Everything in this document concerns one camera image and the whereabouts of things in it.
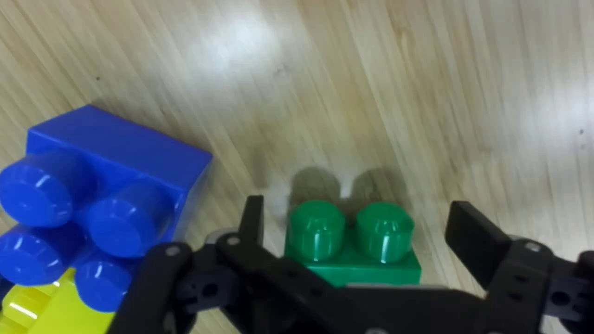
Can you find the blue square four-stud block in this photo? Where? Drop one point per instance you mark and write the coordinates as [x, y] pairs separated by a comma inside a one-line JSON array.
[[112, 154]]

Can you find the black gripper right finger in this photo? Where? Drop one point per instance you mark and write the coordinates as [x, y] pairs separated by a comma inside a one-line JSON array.
[[526, 279]]

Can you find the green toy block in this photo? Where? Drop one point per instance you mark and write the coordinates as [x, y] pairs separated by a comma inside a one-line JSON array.
[[350, 260]]

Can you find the yellow square toy block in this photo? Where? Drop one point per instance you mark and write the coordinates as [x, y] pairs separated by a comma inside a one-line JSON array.
[[44, 312]]

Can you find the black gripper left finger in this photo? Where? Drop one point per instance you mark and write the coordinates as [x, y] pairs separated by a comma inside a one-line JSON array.
[[187, 271]]

